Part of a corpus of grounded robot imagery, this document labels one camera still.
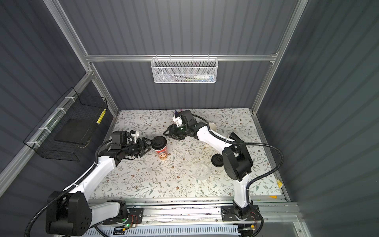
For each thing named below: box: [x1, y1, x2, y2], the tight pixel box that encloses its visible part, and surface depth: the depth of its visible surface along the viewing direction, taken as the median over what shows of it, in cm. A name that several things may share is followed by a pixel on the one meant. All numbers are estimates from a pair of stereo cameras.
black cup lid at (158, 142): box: [151, 135, 167, 151], surface depth 82 cm
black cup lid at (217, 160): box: [211, 154, 224, 168], surface depth 93 cm
